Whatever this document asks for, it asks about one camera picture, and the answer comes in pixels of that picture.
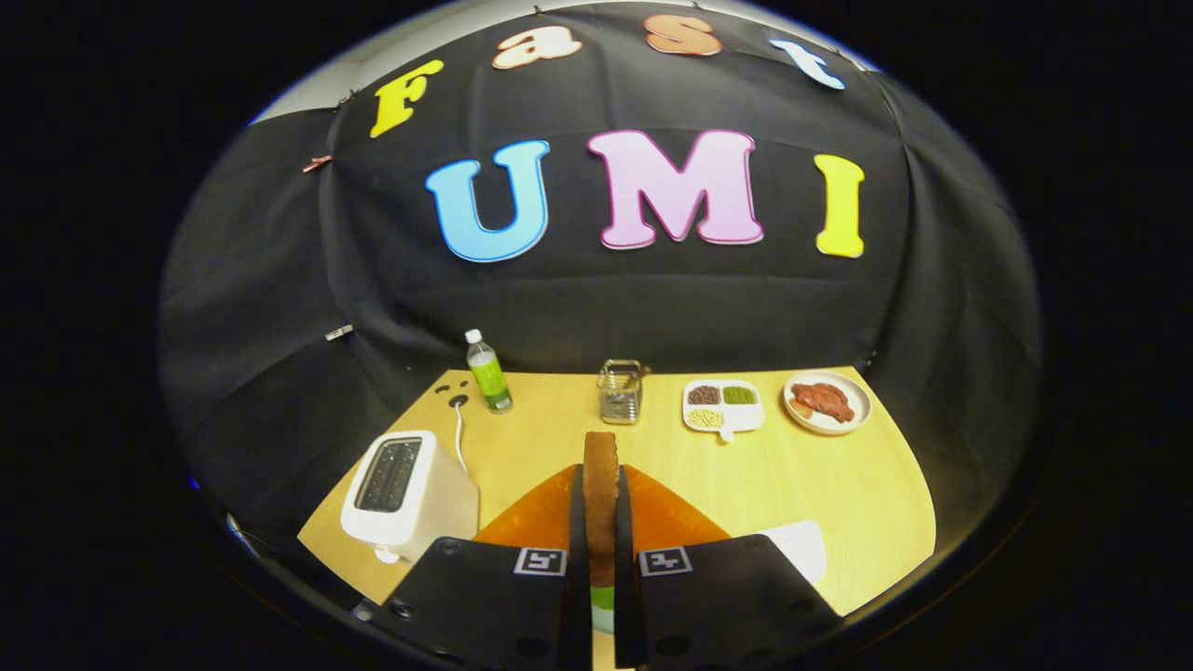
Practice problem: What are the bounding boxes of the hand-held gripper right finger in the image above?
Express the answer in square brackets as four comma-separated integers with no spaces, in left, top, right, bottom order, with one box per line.
[612,464,844,670]

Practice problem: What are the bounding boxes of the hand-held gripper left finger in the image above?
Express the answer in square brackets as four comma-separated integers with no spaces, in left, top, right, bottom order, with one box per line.
[373,464,593,671]

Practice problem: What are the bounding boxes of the toasted bread slice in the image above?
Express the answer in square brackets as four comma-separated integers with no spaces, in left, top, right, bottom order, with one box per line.
[583,431,621,588]

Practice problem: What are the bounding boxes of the white toaster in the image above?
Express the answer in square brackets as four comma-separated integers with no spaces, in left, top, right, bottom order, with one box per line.
[340,430,480,565]

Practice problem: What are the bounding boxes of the white divided dish with beans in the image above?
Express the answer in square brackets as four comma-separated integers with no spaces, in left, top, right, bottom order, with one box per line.
[682,379,766,443]

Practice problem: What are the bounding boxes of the green label drink bottle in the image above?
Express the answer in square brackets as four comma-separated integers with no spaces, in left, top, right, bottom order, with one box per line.
[465,329,514,414]

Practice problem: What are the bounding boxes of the white rounded flat plate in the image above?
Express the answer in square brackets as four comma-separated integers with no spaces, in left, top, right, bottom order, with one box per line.
[760,520,828,586]

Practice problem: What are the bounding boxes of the black backdrop cloth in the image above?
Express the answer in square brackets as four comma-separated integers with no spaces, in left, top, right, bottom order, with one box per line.
[157,0,1043,560]

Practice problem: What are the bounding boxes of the red meat piece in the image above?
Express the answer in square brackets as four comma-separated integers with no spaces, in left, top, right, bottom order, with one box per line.
[792,382,856,423]

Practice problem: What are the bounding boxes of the white round plate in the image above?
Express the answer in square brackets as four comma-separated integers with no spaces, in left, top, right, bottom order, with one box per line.
[783,371,873,436]

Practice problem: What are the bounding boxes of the metal wire utensil holder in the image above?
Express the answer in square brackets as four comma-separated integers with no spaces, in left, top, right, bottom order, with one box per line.
[597,359,646,426]

